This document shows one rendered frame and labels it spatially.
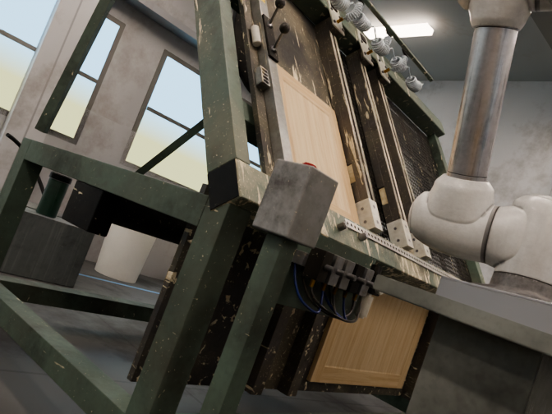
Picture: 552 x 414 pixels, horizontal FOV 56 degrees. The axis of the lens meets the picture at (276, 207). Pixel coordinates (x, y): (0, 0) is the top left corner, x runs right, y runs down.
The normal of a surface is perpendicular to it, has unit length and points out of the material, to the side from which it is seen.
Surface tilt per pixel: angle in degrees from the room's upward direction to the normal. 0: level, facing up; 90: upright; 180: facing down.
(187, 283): 90
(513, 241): 92
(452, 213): 108
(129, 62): 90
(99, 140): 90
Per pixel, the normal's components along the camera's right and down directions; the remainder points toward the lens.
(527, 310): -0.67, -0.31
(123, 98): 0.65, 0.18
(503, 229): -0.47, -0.35
